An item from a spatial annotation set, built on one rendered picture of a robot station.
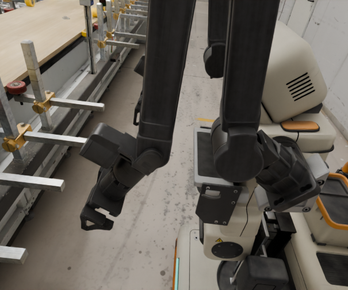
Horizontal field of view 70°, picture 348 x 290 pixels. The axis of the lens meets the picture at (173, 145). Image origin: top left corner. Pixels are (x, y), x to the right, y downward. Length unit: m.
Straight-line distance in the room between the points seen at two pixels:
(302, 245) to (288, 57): 0.61
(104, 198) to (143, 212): 1.34
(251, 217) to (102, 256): 1.11
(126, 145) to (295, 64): 0.33
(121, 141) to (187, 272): 1.00
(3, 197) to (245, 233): 0.88
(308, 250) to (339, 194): 0.21
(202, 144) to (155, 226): 1.12
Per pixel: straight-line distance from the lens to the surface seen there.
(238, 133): 0.37
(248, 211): 0.80
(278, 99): 0.54
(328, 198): 0.98
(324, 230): 0.91
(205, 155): 0.72
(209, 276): 1.36
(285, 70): 0.51
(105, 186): 0.51
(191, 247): 1.41
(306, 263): 0.91
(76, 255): 1.73
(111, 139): 0.44
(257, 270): 0.89
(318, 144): 0.59
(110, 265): 1.66
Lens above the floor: 1.49
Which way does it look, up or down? 38 degrees down
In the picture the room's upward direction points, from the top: 8 degrees clockwise
